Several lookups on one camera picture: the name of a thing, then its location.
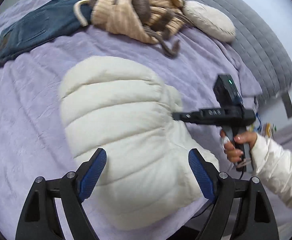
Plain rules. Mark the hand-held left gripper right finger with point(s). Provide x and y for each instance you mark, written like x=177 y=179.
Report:
x=200 y=172

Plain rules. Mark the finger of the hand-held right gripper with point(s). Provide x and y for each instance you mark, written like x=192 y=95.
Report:
x=185 y=117

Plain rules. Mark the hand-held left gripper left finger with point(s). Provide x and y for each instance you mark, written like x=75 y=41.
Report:
x=93 y=172

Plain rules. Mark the white puffer jacket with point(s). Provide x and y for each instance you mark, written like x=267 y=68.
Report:
x=126 y=112

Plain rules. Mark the person's right forearm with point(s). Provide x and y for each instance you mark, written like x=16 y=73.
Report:
x=278 y=170

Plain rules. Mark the person's right hand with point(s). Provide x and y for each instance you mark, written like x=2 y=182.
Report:
x=235 y=152

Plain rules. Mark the colourful trinket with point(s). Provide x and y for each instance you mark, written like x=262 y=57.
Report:
x=267 y=128

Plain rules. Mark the grey quilted mattress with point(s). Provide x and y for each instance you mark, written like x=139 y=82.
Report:
x=255 y=37

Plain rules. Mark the purple blanket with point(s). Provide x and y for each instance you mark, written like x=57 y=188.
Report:
x=28 y=105

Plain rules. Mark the cream textured cushion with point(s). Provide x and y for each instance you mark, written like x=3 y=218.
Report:
x=210 y=21

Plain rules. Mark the striped beige brown fleece garment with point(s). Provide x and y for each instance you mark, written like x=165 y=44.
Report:
x=131 y=10

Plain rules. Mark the blue jeans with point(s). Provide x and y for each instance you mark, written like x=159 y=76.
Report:
x=33 y=27

